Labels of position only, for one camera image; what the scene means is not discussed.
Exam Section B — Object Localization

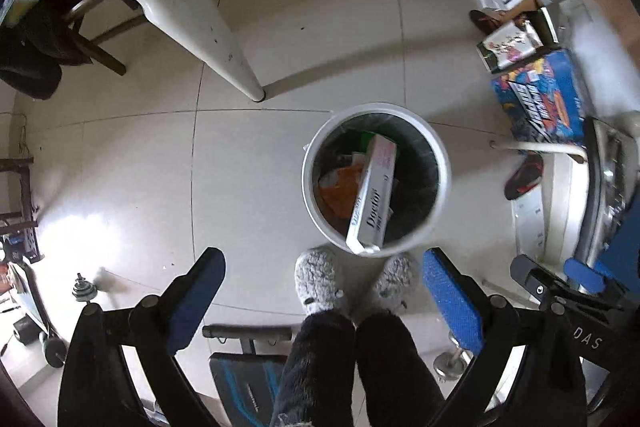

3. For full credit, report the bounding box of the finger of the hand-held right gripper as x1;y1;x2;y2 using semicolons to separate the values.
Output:
510;254;568;308
565;258;631;308

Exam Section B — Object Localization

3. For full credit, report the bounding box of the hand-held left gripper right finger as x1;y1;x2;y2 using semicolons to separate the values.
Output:
422;248;586;427

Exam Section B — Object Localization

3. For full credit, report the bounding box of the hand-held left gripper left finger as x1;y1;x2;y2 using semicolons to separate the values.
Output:
56;247;226;427

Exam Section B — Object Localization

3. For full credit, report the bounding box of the white bin with black liner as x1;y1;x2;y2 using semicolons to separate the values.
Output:
300;104;453;258

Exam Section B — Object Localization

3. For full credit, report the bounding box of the long white box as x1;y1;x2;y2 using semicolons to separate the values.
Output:
345;136;398;253

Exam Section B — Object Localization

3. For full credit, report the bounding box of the orange wrapper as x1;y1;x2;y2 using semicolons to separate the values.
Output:
317;167;363;220

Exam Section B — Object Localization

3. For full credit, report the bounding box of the person's right grey slipper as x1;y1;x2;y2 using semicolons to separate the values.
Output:
372;254;421;308

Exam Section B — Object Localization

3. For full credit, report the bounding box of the person's grey slipper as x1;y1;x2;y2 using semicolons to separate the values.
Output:
295;246;343;315
372;254;421;308

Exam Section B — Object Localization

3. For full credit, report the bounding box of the person's right leg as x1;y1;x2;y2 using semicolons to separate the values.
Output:
356;312;446;427

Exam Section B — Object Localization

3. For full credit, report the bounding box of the person's leg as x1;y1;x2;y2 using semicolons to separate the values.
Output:
356;312;446;427
272;312;356;427

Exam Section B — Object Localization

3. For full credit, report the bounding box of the black blue weight bench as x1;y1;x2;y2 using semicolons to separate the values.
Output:
202;324;293;427

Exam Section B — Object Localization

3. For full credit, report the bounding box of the black red sandal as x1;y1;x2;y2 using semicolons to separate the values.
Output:
504;152;544;201
470;8;506;35

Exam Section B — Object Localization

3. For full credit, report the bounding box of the small dumbbell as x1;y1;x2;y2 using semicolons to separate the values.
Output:
72;273;101;305

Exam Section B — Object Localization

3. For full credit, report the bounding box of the person's left grey slipper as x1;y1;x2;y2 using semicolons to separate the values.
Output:
295;246;343;315

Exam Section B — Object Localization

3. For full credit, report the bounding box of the person's left leg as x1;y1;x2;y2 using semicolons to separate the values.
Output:
272;312;356;427

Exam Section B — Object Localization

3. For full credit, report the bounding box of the kick scooter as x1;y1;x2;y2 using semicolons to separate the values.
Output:
0;252;66;368

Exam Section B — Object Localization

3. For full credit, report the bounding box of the blue printed toy box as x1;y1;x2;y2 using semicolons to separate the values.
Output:
490;49;588;145

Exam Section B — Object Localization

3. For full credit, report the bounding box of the white pink printed box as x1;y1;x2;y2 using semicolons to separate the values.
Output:
475;19;543;72

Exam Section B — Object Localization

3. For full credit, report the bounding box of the black coat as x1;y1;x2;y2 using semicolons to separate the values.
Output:
0;0;88;100

